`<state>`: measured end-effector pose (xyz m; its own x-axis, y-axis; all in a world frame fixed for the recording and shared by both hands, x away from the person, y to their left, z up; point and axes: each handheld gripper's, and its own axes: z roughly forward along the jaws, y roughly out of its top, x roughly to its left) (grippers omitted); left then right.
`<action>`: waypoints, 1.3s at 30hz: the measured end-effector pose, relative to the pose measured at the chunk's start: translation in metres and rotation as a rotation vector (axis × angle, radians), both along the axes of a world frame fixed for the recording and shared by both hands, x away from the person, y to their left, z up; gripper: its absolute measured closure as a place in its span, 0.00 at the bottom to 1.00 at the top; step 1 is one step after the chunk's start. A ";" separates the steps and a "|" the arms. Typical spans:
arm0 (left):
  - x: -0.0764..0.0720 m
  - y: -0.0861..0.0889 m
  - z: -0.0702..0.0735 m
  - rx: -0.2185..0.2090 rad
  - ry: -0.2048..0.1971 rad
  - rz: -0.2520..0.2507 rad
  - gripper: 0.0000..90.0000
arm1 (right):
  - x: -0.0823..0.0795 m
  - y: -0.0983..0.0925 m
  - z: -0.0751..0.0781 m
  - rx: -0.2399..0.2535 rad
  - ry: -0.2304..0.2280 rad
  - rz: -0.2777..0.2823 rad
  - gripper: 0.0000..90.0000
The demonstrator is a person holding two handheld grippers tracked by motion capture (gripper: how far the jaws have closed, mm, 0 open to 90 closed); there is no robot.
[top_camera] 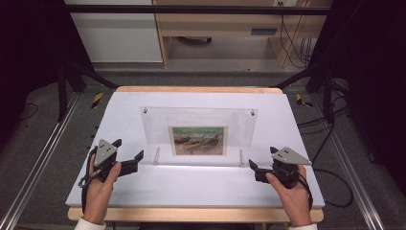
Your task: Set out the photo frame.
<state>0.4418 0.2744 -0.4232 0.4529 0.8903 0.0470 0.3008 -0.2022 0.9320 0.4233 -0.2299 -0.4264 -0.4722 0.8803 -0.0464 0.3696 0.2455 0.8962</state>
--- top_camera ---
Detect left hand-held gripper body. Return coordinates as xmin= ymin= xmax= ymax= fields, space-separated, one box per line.
xmin=91 ymin=138 xmax=124 ymax=184

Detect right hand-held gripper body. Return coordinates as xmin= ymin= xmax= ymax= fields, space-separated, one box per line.
xmin=270 ymin=146 xmax=313 ymax=190

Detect landscape photo print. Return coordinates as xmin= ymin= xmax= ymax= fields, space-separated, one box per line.
xmin=168 ymin=126 xmax=230 ymax=157

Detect clear acrylic photo frame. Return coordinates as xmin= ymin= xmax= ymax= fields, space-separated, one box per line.
xmin=139 ymin=105 xmax=259 ymax=168

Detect person's right hand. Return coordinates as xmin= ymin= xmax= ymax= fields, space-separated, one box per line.
xmin=264 ymin=164 xmax=314 ymax=228

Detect person's left hand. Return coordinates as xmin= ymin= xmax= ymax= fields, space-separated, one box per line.
xmin=82 ymin=154 xmax=123 ymax=225

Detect yellow black tape piece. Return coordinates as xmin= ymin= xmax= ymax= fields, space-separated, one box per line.
xmin=90 ymin=92 xmax=104 ymax=110
xmin=295 ymin=93 xmax=314 ymax=108

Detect person's right white sleeve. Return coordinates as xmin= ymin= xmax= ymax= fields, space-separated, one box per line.
xmin=287 ymin=222 xmax=319 ymax=230

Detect person's white sleeve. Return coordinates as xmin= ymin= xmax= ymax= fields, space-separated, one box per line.
xmin=74 ymin=217 xmax=107 ymax=230
xmin=287 ymin=222 xmax=319 ymax=230

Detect white table board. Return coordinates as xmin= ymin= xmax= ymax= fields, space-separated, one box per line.
xmin=64 ymin=91 xmax=327 ymax=209
xmin=67 ymin=85 xmax=326 ymax=224

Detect person's left white sleeve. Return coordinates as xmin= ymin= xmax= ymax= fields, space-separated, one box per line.
xmin=74 ymin=217 xmax=107 ymax=230

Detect black metal stand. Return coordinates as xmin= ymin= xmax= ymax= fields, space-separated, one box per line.
xmin=271 ymin=61 xmax=335 ymax=125
xmin=56 ymin=61 xmax=120 ymax=123

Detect white cabinet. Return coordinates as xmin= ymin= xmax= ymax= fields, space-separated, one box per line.
xmin=64 ymin=0 xmax=164 ymax=64

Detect black curtain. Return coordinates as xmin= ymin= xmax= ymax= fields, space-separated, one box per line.
xmin=0 ymin=0 xmax=96 ymax=151
xmin=307 ymin=0 xmax=406 ymax=196

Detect light wooden desk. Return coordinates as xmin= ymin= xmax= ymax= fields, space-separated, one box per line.
xmin=151 ymin=0 xmax=333 ymax=69

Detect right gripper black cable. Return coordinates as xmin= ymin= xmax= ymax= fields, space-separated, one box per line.
xmin=296 ymin=172 xmax=315 ymax=213

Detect left gripper black strap cable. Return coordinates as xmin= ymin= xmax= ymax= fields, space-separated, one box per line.
xmin=78 ymin=146 xmax=99 ymax=215

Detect long black floor cable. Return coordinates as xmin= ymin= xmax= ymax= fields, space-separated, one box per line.
xmin=297 ymin=80 xmax=355 ymax=209

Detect aluminium floor rail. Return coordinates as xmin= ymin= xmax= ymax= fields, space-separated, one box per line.
xmin=0 ymin=91 xmax=81 ymax=230
xmin=309 ymin=93 xmax=386 ymax=230

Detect thin black floor cable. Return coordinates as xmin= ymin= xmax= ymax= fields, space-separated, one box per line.
xmin=18 ymin=102 xmax=39 ymax=123

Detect hanging black desk cables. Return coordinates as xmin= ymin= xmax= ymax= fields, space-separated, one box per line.
xmin=278 ymin=1 xmax=313 ymax=69

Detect grey drawer handle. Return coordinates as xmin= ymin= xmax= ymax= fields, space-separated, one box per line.
xmin=250 ymin=27 xmax=279 ymax=36

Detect black horizontal frame bar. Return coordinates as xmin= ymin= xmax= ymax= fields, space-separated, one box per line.
xmin=63 ymin=4 xmax=331 ymax=16

